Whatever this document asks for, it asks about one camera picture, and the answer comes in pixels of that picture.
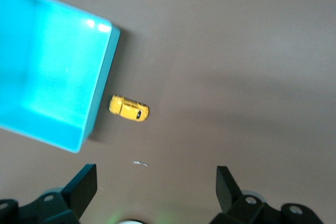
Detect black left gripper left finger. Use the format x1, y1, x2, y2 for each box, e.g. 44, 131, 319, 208
0, 163, 98, 224

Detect teal plastic storage box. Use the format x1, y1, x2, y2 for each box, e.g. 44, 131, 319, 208
0, 0, 121, 154

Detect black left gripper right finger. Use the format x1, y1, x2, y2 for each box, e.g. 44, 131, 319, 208
209, 165, 325, 224

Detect yellow beetle toy car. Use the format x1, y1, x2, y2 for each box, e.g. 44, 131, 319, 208
109, 94, 150, 122

